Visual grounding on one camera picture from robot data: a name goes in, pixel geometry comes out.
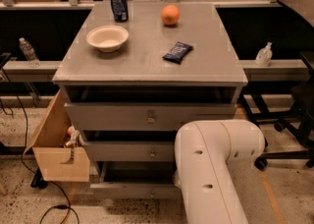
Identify black office chair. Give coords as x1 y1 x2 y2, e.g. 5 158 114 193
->
253 50 314 171

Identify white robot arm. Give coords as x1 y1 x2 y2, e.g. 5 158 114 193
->
175 119 265 224

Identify dark blue snack packet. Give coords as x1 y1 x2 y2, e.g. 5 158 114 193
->
163 42 193 64

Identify black floor cable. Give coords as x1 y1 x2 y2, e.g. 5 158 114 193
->
0 70 80 224

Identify grey drawer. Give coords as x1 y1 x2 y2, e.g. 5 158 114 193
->
79 131 177 162
65 103 236 131
90 161 181 198

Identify clear water bottle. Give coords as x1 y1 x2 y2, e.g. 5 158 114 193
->
19 37 40 68

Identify grey drawer cabinet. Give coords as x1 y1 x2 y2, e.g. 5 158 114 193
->
52 0 248 187

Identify grey top drawer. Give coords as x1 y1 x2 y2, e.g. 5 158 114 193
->
65 103 236 131

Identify grey middle drawer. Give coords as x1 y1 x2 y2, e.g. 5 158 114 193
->
79 131 177 162

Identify grey bottom drawer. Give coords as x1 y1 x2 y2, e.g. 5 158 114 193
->
90 161 181 198

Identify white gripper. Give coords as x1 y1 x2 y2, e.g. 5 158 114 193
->
173 170 181 189

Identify orange fruit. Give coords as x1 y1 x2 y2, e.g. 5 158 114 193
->
161 5 180 26

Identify white bowl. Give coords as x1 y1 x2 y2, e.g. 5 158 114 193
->
86 26 129 53

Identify blue soda can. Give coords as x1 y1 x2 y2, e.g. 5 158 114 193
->
110 0 129 22

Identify cardboard box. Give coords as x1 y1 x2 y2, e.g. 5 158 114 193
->
24 91 90 182

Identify hand sanitizer pump bottle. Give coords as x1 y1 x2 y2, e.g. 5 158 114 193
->
255 42 273 67

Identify items inside cardboard box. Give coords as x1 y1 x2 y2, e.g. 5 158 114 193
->
64 126 79 148

